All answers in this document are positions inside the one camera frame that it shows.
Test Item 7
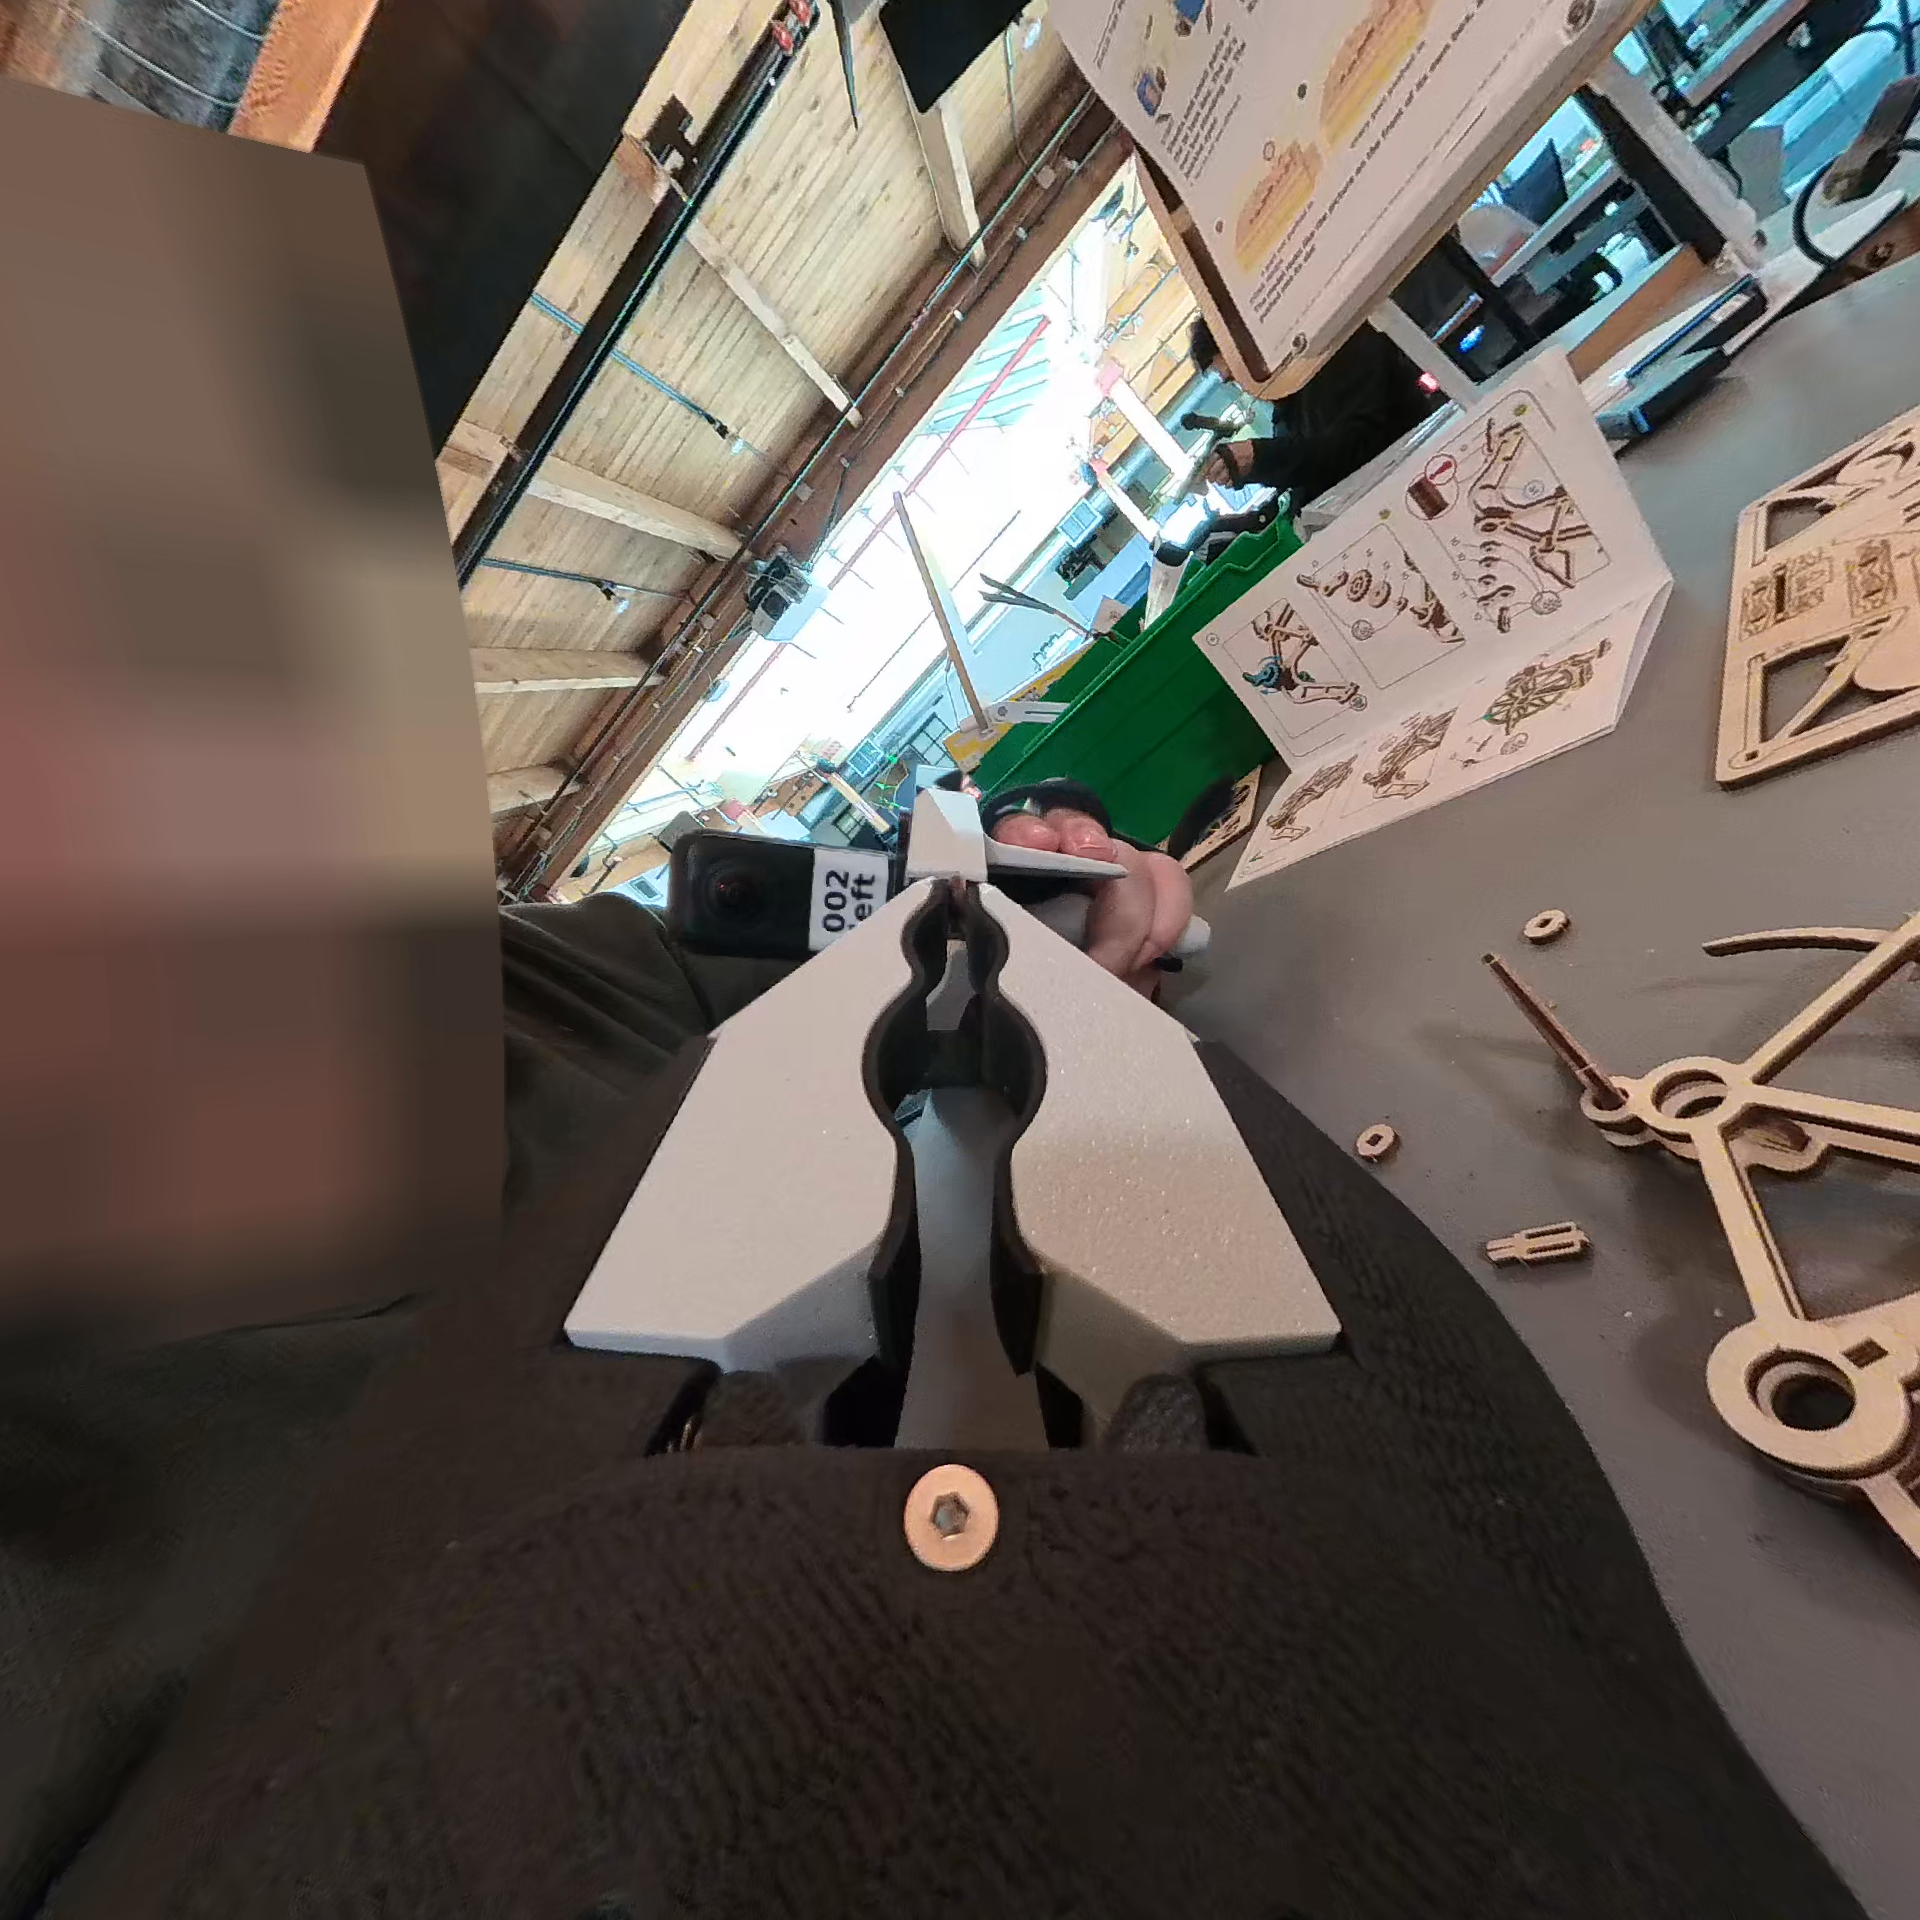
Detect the wooden parts sheet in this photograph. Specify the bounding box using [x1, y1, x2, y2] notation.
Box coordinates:
[1716, 411, 1920, 790]

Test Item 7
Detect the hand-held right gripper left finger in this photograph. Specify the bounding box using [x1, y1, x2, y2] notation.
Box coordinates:
[566, 879, 962, 1412]

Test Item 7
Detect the white clipboard stand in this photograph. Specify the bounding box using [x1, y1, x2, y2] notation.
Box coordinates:
[1367, 286, 1508, 411]

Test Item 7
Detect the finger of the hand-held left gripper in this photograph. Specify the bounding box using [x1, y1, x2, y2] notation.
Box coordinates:
[898, 788, 993, 888]
[980, 841, 1134, 905]

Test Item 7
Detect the person's torso in olive sweater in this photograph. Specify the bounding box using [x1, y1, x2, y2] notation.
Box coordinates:
[0, 1290, 498, 1920]

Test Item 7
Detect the white instruction booklet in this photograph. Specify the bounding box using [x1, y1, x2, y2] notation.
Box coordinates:
[1196, 350, 1675, 893]

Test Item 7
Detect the large green plastic bin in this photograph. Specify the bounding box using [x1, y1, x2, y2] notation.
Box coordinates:
[980, 501, 1308, 852]

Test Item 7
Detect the person's left forearm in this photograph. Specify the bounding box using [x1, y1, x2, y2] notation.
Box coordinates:
[501, 898, 726, 1058]

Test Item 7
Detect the wooden clipboard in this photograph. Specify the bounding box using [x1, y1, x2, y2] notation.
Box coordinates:
[1134, 0, 1659, 404]

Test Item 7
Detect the person's left hand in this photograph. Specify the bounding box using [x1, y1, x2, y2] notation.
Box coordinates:
[997, 804, 1204, 1002]

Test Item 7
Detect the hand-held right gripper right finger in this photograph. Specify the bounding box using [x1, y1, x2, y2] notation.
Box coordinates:
[965, 884, 1346, 1423]

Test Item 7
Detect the wooden model frame assembly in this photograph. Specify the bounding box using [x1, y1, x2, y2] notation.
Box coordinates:
[1481, 914, 1920, 1563]

